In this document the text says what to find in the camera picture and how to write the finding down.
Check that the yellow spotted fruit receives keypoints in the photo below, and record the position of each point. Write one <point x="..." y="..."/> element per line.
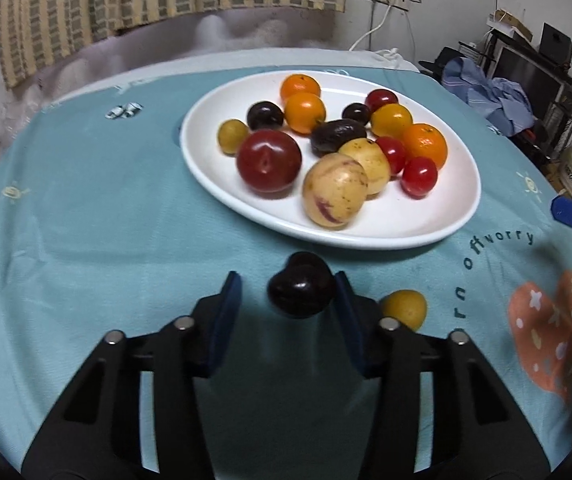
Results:
<point x="368" y="160"/>

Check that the black hat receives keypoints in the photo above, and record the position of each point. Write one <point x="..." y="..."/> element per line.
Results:
<point x="441" y="62"/>

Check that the clear plastic bag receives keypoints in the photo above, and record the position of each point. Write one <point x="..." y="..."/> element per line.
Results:
<point x="18" y="117"/>

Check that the red cherry tomato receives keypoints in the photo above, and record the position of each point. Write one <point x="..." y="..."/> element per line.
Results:
<point x="419" y="176"/>
<point x="392" y="154"/>

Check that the blue clothing pile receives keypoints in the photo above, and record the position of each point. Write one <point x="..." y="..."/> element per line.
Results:
<point x="486" y="92"/>

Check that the white sheet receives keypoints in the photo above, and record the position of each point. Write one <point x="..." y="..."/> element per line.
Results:
<point x="165" y="62"/>

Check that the cardboard box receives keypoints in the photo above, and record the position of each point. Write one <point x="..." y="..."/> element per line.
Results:
<point x="511" y="22"/>

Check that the black box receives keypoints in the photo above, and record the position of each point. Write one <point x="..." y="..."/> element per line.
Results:
<point x="556" y="44"/>

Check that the dark purple passion fruit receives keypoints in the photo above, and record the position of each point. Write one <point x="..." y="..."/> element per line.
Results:
<point x="338" y="136"/>

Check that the dark purple cherry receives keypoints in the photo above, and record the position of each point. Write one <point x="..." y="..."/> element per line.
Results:
<point x="355" y="112"/>

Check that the white oval plate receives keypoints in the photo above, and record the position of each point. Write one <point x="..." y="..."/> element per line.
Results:
<point x="416" y="220"/>

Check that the small orange mandarin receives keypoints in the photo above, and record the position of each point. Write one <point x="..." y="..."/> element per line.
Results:
<point x="300" y="86"/>

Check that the small yellow-green fruit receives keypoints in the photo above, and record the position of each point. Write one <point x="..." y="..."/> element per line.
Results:
<point x="406" y="309"/>
<point x="232" y="136"/>

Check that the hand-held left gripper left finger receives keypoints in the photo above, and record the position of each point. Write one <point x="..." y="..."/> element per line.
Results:
<point x="223" y="325"/>

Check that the dark purple plum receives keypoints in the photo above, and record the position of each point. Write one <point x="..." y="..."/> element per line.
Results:
<point x="302" y="287"/>

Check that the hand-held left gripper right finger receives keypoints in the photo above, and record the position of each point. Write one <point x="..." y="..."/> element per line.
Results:
<point x="351" y="325"/>

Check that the small dark red plum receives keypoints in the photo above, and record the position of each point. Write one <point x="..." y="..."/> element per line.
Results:
<point x="381" y="99"/>

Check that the smooth yellow-orange fruit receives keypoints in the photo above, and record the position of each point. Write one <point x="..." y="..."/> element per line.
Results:
<point x="305" y="112"/>
<point x="391" y="121"/>

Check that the large red plum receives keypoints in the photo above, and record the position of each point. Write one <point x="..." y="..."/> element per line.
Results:
<point x="268" y="161"/>

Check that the pepino melon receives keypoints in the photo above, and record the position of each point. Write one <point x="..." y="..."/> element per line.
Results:
<point x="335" y="192"/>

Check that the checked beige curtain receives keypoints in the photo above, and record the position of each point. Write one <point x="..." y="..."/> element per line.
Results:
<point x="90" y="0"/>

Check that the black monitor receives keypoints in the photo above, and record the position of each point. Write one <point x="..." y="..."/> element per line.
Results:
<point x="531" y="77"/>

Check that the large orange mandarin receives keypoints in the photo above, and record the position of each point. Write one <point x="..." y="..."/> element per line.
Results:
<point x="426" y="145"/>

